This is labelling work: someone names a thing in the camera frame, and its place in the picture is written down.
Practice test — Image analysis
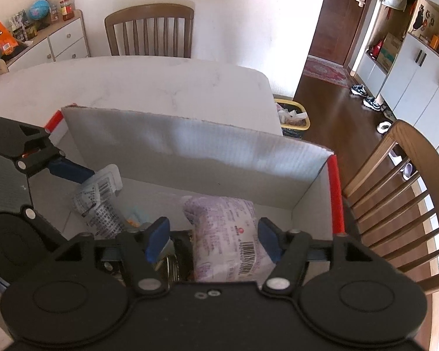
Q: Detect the red-lidded jar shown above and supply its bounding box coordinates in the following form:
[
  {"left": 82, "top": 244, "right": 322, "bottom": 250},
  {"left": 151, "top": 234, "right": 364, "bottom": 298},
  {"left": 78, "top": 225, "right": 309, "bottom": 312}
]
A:
[{"left": 60, "top": 0, "right": 76, "bottom": 20}]

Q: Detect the blue cracker snack packet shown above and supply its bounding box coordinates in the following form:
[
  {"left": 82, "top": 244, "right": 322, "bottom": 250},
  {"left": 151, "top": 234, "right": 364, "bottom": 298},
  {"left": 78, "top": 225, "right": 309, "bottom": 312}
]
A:
[{"left": 126, "top": 208, "right": 150, "bottom": 227}]

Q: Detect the white hallway cabinet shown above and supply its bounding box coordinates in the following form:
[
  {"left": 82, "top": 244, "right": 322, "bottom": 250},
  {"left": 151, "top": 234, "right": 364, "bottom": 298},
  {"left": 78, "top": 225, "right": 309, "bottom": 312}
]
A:
[{"left": 353, "top": 0, "right": 439, "bottom": 150}]

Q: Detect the red patterned rug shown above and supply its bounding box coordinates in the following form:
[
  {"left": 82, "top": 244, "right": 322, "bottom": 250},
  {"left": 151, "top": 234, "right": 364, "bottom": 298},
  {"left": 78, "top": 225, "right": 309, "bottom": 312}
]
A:
[{"left": 302, "top": 55, "right": 354, "bottom": 89}]

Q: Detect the yellow basket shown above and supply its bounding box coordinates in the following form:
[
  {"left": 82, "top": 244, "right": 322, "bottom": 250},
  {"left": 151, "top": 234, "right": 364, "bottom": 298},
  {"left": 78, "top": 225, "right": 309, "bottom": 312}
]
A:
[{"left": 274, "top": 95, "right": 311, "bottom": 139}]

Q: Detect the brown foil packet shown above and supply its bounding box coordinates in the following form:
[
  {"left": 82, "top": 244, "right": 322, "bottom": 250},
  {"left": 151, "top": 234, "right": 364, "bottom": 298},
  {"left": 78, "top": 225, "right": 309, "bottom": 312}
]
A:
[{"left": 157, "top": 230, "right": 195, "bottom": 283}]

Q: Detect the brown cardboard carton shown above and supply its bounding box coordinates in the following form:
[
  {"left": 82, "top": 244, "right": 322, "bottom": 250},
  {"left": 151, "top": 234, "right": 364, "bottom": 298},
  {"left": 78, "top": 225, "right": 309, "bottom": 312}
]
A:
[{"left": 377, "top": 33, "right": 404, "bottom": 72}]

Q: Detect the wooden slat-back chair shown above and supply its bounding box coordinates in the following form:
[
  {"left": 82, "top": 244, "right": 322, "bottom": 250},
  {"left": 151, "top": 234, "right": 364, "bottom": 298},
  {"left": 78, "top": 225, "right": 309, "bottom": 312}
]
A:
[
  {"left": 104, "top": 4, "right": 194, "bottom": 58},
  {"left": 342, "top": 119, "right": 439, "bottom": 295}
]

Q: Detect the red bag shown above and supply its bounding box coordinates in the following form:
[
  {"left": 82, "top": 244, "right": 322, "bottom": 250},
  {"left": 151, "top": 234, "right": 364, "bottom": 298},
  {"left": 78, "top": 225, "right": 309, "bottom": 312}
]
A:
[{"left": 368, "top": 38, "right": 385, "bottom": 59}]

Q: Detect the white barcode packet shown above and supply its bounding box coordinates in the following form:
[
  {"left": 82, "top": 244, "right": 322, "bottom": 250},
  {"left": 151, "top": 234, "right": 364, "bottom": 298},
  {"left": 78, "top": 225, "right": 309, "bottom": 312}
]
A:
[{"left": 72, "top": 164, "right": 127, "bottom": 240}]

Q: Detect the purple printed packet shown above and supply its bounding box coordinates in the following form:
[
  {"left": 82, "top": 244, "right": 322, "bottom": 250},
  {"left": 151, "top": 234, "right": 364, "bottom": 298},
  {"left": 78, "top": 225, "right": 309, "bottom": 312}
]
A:
[{"left": 183, "top": 195, "right": 276, "bottom": 283}]

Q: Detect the white sideboard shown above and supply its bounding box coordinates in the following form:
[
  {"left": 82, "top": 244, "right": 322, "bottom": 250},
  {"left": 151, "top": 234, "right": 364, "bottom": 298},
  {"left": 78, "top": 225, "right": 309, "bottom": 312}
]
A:
[{"left": 4, "top": 9, "right": 90, "bottom": 75}]

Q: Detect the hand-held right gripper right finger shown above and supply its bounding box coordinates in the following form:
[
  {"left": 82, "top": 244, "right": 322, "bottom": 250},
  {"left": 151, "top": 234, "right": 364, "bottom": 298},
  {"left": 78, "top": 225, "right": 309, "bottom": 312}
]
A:
[{"left": 257, "top": 217, "right": 379, "bottom": 295}]

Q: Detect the blue globe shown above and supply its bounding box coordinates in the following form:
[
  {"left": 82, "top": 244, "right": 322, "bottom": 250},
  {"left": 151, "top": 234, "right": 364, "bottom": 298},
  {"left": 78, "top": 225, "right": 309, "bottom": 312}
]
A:
[{"left": 28, "top": 0, "right": 52, "bottom": 22}]

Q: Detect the white red-edged cardboard box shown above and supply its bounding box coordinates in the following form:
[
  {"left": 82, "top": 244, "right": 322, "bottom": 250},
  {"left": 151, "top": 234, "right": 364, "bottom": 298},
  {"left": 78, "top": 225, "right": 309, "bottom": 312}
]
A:
[{"left": 44, "top": 105, "right": 346, "bottom": 282}]

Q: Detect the white marble desktop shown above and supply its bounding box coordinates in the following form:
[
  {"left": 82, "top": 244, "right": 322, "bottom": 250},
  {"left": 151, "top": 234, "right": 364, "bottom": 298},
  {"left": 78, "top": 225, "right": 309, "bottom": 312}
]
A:
[{"left": 0, "top": 56, "right": 283, "bottom": 351}]

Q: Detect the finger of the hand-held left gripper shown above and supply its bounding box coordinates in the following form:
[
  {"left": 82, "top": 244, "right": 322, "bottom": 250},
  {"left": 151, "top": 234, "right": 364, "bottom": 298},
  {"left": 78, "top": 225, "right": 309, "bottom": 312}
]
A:
[
  {"left": 20, "top": 206, "right": 68, "bottom": 245},
  {"left": 0, "top": 116, "right": 95, "bottom": 184}
]

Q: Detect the brown wooden door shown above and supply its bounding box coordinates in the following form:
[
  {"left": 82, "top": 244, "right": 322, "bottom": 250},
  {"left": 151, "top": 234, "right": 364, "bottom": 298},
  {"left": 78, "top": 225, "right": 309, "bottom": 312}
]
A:
[{"left": 309, "top": 0, "right": 374, "bottom": 68}]

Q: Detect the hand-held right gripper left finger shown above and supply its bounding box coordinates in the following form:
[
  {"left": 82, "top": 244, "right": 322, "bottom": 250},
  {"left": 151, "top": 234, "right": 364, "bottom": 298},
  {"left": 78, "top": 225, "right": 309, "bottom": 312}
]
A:
[{"left": 55, "top": 216, "right": 170, "bottom": 295}]

